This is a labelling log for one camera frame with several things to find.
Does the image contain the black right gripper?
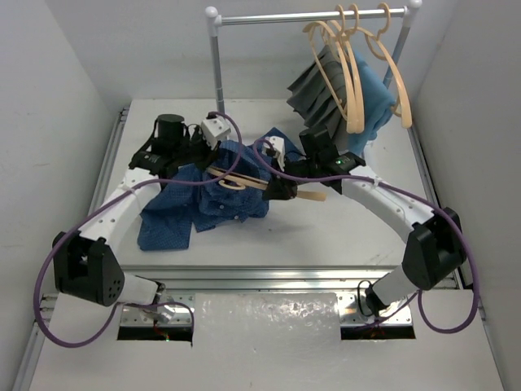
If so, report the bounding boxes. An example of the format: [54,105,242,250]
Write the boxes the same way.
[263,153,320,199]

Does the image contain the beige hanger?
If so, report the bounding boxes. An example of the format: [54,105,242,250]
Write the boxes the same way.
[303,4,359,134]
[206,166,327,202]
[365,2,413,129]
[332,4,365,134]

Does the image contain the blue plaid shirt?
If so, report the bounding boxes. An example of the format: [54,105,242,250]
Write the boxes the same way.
[137,128,302,252]

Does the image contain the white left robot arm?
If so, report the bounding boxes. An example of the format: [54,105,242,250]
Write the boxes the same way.
[53,114,231,306]

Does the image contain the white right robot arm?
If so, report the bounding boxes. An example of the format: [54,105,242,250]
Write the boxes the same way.
[259,128,466,317]

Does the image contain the grey hanging garment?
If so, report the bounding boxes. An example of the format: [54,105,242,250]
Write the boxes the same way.
[287,63,349,152]

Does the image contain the metal clothes rack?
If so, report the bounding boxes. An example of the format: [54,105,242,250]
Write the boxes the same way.
[204,1,422,112]

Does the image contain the light blue hanging garment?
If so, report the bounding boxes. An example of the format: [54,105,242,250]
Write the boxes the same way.
[347,50,396,156]

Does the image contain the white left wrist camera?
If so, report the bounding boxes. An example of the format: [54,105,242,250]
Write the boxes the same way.
[200,118,231,150]

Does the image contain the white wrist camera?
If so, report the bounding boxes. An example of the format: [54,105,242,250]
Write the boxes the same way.
[200,118,231,150]
[263,136,286,172]

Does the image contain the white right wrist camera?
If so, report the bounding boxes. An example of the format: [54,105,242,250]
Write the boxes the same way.
[263,136,286,172]

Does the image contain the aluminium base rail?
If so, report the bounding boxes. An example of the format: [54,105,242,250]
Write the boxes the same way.
[87,103,461,329]

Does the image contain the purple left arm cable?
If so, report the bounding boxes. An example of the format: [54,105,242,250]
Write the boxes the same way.
[33,110,245,348]

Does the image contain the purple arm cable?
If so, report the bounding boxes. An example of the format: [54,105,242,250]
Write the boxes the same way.
[33,110,245,348]
[252,137,482,333]

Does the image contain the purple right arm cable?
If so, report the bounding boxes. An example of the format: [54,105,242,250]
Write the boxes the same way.
[252,137,482,333]

